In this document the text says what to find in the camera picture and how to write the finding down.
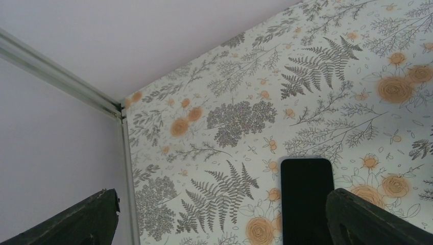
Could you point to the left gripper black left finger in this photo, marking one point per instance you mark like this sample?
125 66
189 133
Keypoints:
91 221

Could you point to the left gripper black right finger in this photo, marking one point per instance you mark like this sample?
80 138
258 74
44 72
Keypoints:
353 220

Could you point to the phone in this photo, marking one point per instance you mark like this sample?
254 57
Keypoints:
305 185

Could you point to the floral patterned table mat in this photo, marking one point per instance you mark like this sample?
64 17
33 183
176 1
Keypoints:
349 81

